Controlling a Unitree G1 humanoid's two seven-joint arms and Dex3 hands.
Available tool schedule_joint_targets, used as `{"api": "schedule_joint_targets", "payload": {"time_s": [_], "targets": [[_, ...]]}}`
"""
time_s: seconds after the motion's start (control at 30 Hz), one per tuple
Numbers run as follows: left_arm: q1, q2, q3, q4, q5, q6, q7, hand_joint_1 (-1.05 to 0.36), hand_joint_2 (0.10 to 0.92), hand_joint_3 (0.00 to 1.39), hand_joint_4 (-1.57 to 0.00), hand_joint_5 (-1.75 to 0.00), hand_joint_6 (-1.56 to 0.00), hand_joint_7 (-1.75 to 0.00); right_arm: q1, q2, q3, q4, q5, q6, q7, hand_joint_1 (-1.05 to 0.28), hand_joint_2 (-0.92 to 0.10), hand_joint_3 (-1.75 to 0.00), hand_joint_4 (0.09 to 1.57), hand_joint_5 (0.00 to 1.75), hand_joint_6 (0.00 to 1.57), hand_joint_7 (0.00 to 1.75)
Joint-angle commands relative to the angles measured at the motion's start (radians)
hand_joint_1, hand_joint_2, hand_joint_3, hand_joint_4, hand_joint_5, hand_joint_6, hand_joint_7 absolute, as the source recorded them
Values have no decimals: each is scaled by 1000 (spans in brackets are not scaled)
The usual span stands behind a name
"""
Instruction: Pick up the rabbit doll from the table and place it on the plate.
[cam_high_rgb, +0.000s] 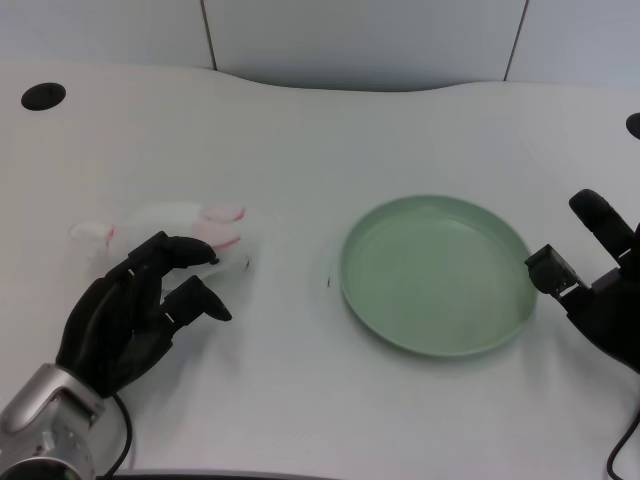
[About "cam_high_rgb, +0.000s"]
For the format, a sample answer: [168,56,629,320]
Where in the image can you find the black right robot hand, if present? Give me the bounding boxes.
[524,188,640,374]

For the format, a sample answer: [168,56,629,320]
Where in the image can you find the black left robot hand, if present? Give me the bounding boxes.
[54,230,234,400]

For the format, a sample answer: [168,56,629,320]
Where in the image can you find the white rabbit doll pink ears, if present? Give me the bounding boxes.
[68,199,267,282]

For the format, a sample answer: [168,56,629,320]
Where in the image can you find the green round plate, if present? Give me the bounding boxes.
[339,194,541,359]

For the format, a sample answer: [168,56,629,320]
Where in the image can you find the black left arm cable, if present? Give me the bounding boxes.
[97,393,135,479]

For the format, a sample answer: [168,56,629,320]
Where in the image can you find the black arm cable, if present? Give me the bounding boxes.
[606,423,640,480]
[97,393,135,479]

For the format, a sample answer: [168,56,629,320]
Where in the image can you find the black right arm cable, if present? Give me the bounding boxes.
[606,423,640,480]

